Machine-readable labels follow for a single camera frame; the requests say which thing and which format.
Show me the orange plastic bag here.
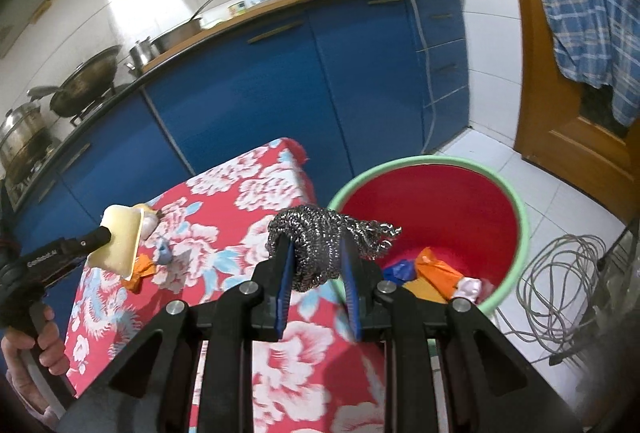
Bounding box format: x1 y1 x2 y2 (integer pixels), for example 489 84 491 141
402 246 462 305

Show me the blue plastic wrapper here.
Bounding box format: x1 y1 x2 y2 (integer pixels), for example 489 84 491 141
382 258 419 287

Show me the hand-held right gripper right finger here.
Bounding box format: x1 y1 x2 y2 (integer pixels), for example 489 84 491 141
339 238 583 433

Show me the dark steel wok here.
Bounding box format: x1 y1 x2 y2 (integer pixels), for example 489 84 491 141
26 44 124 120

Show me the white power cable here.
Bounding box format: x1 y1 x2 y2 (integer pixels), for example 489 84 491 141
369 0 442 155

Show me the coiled grey cable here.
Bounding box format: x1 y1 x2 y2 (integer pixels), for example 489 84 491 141
499 233 617 360

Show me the small orange wrapper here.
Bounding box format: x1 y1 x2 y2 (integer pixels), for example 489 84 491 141
121 253 157 296

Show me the person's left hand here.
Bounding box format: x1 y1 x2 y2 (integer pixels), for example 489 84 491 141
0 305 69 380

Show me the red bin with green rim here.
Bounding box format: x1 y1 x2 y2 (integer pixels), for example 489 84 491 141
327 156 531 320

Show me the pale garlic bulb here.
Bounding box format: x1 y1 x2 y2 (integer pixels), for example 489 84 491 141
137 208 162 240

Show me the blue kitchen cabinet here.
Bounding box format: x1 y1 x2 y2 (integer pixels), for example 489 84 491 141
0 0 472 276

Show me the steel steamer pot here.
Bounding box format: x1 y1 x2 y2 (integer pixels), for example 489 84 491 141
0 100 57 175

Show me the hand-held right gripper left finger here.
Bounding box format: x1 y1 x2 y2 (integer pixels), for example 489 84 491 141
57 240 297 433

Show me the steel wool scourer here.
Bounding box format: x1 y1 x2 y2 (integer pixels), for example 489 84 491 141
267 204 404 295

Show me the wooden door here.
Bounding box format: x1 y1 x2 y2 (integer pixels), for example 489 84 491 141
495 0 640 240

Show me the steel pan with long handle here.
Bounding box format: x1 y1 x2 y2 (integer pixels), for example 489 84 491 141
150 0 227 55

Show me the red floral tablecloth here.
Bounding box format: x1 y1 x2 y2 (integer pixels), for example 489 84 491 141
62 137 397 433

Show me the small steel pot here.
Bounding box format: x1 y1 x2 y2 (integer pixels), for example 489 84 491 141
122 38 154 70

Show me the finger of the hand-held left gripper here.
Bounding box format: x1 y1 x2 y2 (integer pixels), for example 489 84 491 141
60 224 114 260

